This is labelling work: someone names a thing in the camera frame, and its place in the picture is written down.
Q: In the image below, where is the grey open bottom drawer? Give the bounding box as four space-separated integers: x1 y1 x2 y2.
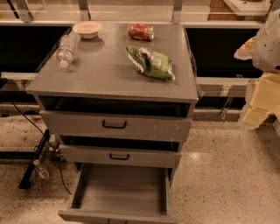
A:
58 164 178 224

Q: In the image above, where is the metal railing frame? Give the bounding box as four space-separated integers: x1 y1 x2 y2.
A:
1 0 266 102

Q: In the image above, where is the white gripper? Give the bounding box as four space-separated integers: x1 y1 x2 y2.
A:
234 10 280 129

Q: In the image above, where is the plastic bottle on floor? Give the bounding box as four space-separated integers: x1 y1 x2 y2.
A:
33 147 51 179

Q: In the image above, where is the grey drawer cabinet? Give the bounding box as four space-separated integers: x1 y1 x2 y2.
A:
27 24 198 182

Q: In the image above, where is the black cable on floor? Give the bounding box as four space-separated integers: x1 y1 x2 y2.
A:
10 101 72 195

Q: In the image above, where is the green jalapeno chip bag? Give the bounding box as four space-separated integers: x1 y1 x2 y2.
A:
125 45 176 81

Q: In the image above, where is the clear plastic water bottle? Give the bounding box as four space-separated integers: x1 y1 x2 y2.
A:
57 32 80 68

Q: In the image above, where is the red soda can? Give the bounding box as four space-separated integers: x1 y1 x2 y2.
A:
128 24 154 41

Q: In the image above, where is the white bowl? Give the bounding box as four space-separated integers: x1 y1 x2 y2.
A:
73 21 102 39

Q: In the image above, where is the grey middle drawer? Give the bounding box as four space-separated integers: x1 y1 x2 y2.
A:
59 144 181 168

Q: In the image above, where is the grey top drawer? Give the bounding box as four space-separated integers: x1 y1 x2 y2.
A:
40 110 192 142

